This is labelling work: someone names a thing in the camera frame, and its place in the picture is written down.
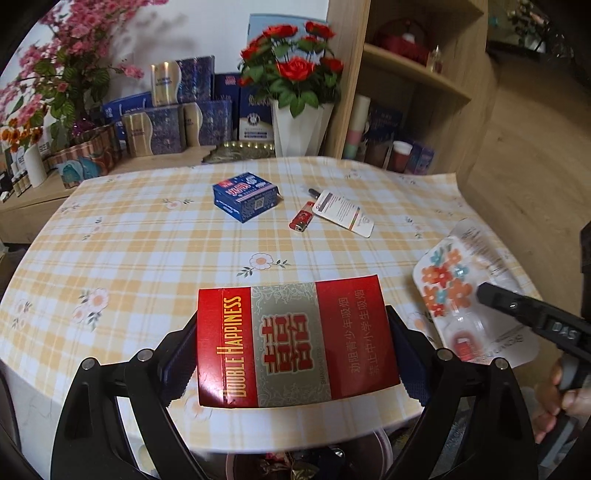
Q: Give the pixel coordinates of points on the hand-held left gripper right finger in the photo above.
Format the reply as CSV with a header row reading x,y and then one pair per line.
x,y
411,364

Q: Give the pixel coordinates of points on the red cup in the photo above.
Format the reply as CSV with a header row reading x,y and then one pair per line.
x,y
398,161

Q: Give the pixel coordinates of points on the black lighter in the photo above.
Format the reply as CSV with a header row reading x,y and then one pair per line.
x,y
314,191

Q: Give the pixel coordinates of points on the floral blister pack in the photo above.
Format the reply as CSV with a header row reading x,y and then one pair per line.
x,y
443,277

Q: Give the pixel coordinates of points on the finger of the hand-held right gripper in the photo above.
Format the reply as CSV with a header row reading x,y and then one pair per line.
x,y
512,307

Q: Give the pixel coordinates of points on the blue cigarette box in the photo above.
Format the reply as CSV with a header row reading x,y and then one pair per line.
x,y
244,198

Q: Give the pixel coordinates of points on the wooden shelf unit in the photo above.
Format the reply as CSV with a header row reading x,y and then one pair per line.
x,y
466,55

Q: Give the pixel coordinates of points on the white card packet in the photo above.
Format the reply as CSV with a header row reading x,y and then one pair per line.
x,y
344,212

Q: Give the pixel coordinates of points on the white flower pot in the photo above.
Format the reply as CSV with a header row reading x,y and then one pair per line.
x,y
300,134

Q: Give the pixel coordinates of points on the red rose plant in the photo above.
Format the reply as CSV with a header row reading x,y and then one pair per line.
x,y
295,69

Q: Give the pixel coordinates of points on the large light blue box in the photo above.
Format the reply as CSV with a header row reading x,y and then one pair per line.
x,y
258,23

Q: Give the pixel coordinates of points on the dark blue gift box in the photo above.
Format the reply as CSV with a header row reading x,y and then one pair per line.
x,y
385,122

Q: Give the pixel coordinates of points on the red lighter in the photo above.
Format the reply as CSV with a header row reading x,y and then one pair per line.
x,y
302,217

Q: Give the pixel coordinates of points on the row of small brown bottles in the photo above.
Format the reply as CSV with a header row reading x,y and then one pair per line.
x,y
18,182

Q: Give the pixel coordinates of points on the small purple box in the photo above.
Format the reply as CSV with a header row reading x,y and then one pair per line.
x,y
422,159

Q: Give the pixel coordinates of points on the brown plastic bin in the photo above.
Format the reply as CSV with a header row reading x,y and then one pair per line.
x,y
369,454

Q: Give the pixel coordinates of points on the striped gift basket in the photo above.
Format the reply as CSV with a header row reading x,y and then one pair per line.
x,y
83,161

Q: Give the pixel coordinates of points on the gold and blue gift box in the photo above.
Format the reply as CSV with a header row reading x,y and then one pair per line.
x,y
194,78
212,122
157,131

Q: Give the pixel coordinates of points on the pink blossom plant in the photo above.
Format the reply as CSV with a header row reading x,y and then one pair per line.
x,y
69,69

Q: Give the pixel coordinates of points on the stack of pastel cups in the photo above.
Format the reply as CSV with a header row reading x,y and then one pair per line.
x,y
355,124

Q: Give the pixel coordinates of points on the gold leaf tray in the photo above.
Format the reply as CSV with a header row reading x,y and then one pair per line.
x,y
240,150

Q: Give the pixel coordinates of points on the red gift basket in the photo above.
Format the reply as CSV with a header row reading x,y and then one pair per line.
x,y
406,46

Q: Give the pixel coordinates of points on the glass bottle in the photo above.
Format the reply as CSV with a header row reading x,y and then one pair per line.
x,y
435,62

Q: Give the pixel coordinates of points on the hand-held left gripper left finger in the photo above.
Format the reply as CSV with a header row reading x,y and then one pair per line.
x,y
182,364

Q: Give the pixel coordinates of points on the flat blue box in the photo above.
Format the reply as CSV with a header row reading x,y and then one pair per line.
x,y
124,104

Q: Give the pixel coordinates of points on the brown glass cup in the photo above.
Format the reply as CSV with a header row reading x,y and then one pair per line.
x,y
376,154

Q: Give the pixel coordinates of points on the person's right hand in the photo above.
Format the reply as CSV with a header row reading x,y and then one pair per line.
x,y
547,406

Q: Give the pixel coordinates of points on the folding table with checked cloth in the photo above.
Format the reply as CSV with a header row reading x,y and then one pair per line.
x,y
138,258

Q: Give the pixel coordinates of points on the blue and white box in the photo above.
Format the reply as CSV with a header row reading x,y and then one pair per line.
x,y
256,117

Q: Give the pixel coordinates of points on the red cigarette carton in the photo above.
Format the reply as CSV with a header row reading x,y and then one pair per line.
x,y
286,341

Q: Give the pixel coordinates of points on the white vase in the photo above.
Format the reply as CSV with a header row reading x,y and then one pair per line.
x,y
34,166

